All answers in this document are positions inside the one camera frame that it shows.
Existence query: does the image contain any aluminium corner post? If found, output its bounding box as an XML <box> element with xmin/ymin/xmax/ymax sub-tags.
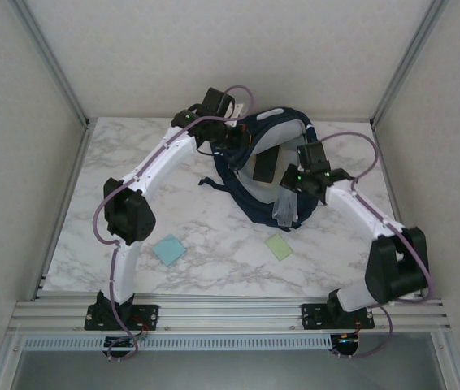
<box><xmin>370</xmin><ymin>0</ymin><xmax>451</xmax><ymax>128</ymax></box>
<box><xmin>8</xmin><ymin>0</ymin><xmax>92</xmax><ymax>128</ymax></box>

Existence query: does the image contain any blue sticky note pad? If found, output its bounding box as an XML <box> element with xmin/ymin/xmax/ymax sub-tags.
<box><xmin>151</xmin><ymin>234</ymin><xmax>186</xmax><ymax>267</ymax></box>

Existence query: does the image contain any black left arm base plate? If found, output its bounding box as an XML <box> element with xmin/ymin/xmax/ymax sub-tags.
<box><xmin>85</xmin><ymin>303</ymin><xmax>161</xmax><ymax>331</ymax></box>

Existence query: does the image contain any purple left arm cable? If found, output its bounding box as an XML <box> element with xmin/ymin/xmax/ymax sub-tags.
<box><xmin>93</xmin><ymin>84</ymin><xmax>255</xmax><ymax>362</ymax></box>

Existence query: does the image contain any aluminium cross rail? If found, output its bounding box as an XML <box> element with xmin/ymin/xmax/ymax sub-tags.
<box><xmin>8</xmin><ymin>298</ymin><xmax>453</xmax><ymax>336</ymax></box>

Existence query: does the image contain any aluminium frame leg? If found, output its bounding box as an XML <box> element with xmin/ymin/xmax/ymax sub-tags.
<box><xmin>432</xmin><ymin>331</ymin><xmax>460</xmax><ymax>390</ymax></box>
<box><xmin>0</xmin><ymin>333</ymin><xmax>26</xmax><ymax>390</ymax></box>

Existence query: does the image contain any clear bag of pens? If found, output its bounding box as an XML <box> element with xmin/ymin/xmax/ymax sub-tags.
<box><xmin>272</xmin><ymin>189</ymin><xmax>301</xmax><ymax>228</ymax></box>

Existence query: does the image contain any black controller board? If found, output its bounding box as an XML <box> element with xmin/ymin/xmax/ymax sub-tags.
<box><xmin>103</xmin><ymin>335</ymin><xmax>140</xmax><ymax>351</ymax></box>
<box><xmin>332</xmin><ymin>332</ymin><xmax>362</xmax><ymax>355</ymax></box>

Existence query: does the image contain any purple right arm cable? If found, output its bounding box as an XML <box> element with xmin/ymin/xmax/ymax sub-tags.
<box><xmin>317</xmin><ymin>132</ymin><xmax>436</xmax><ymax>362</ymax></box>

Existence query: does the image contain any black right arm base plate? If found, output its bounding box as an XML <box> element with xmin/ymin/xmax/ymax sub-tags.
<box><xmin>301</xmin><ymin>302</ymin><xmax>376</xmax><ymax>331</ymax></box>

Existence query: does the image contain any black rectangular case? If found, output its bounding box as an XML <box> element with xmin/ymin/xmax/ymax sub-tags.
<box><xmin>253</xmin><ymin>146</ymin><xmax>280</xmax><ymax>183</ymax></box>

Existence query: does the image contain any green sticky note pad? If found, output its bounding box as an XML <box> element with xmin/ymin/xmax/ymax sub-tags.
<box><xmin>264</xmin><ymin>234</ymin><xmax>295</xmax><ymax>261</ymax></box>

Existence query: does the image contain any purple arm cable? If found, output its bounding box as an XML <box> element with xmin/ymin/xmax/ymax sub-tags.
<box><xmin>93</xmin><ymin>84</ymin><xmax>255</xmax><ymax>362</ymax></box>
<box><xmin>317</xmin><ymin>132</ymin><xmax>436</xmax><ymax>362</ymax></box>

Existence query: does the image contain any grey slotted cable duct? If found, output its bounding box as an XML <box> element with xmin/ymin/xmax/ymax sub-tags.
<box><xmin>21</xmin><ymin>335</ymin><xmax>333</xmax><ymax>351</ymax></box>

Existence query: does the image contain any navy blue backpack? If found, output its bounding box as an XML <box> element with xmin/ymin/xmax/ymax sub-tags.
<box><xmin>197</xmin><ymin>106</ymin><xmax>324</xmax><ymax>233</ymax></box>

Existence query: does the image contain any aluminium side rail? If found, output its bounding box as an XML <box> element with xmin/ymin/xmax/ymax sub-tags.
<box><xmin>370</xmin><ymin>119</ymin><xmax>424</xmax><ymax>301</ymax></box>
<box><xmin>30</xmin><ymin>119</ymin><xmax>93</xmax><ymax>302</ymax></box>

